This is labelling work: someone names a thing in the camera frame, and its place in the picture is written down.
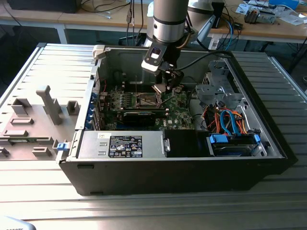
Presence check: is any metal CPU socket cover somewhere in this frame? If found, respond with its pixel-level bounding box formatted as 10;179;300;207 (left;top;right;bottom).
153;83;166;94

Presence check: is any CPU socket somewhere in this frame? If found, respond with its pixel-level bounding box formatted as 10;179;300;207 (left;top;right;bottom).
135;92;165;108

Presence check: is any black CPU cooler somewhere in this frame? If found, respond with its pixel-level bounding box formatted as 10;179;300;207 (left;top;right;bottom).
244;6;261;24

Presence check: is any green motherboard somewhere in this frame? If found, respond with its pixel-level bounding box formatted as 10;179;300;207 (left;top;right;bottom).
97;82;196;131

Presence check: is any silver metal drive cage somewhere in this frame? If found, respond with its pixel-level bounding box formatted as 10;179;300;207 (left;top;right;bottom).
194;59;243;110

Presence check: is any black graphics card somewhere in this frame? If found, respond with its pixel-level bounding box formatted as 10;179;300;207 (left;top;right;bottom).
117;110;157;127

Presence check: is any beige case latch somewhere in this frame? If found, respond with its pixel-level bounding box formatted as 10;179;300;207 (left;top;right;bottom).
92;45;106;60

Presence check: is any black upright box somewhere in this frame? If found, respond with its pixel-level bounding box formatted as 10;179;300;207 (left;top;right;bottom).
212;1;225;29

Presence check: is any hard disk in blue carrier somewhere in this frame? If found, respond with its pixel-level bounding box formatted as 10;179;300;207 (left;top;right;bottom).
206;133;261;158

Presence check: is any black PC case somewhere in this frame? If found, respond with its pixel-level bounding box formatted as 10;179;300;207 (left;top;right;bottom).
55;44;298;196

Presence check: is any silver power supply with label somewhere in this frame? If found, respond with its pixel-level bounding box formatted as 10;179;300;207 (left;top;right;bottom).
76;130;171;160

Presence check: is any wooden desk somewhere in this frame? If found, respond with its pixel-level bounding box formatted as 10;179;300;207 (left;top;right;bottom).
208;0;307;45
0;0;149;45

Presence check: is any silver metal part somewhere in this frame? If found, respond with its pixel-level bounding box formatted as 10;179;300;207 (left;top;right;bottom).
260;9;276;24

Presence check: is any grey parts rack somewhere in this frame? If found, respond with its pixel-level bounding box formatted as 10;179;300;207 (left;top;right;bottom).
0;85;81;161

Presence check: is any blue box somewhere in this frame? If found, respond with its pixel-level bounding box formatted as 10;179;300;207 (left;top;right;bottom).
268;0;300;10

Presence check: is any large black box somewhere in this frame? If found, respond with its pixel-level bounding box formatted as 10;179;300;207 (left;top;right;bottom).
6;0;81;14

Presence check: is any pale grey rounded device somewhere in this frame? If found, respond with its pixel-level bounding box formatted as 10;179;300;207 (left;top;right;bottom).
0;215;37;230

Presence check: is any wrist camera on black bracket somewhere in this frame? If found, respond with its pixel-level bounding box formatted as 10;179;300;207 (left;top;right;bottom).
141;45;168;73

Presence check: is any black camera cable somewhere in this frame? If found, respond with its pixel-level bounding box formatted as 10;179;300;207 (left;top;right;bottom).
172;49;235;71

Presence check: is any blue flat data wire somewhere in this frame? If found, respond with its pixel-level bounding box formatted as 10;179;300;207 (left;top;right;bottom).
219;109;240;137

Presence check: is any black USB cable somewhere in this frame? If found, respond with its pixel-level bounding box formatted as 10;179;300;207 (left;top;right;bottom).
126;0;135;46

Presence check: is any orange wire bundle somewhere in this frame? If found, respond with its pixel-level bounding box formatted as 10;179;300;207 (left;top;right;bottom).
205;109;249;135

